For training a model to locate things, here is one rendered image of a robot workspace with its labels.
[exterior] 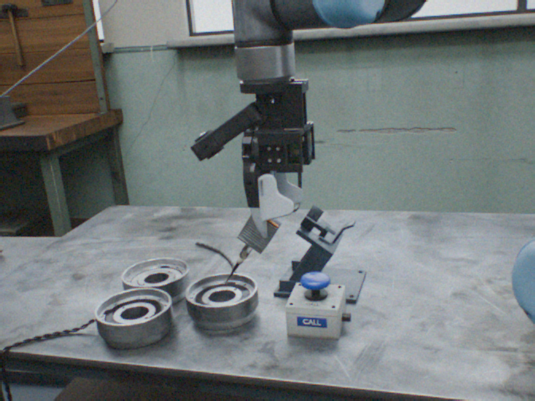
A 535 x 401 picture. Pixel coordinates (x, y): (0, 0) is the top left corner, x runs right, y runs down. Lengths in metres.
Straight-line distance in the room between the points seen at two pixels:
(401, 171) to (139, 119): 1.18
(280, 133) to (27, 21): 2.11
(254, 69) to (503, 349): 0.46
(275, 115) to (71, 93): 1.98
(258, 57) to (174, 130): 1.88
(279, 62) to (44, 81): 2.08
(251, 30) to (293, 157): 0.16
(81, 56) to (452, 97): 1.54
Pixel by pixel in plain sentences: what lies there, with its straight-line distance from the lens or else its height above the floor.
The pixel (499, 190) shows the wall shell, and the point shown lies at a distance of 2.41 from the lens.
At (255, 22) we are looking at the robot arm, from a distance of 0.70.
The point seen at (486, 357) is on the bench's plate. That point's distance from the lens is 0.75.
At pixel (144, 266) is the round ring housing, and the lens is 0.95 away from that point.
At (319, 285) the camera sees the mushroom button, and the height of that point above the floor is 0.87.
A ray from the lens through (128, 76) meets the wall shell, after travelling 2.62.
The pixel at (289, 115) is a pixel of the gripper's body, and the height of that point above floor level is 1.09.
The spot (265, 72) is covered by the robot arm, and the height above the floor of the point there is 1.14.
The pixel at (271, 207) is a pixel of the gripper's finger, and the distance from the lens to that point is 0.75.
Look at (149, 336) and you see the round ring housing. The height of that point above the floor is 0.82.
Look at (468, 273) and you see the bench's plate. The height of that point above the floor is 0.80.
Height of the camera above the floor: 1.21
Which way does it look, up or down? 18 degrees down
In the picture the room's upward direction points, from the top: 4 degrees counter-clockwise
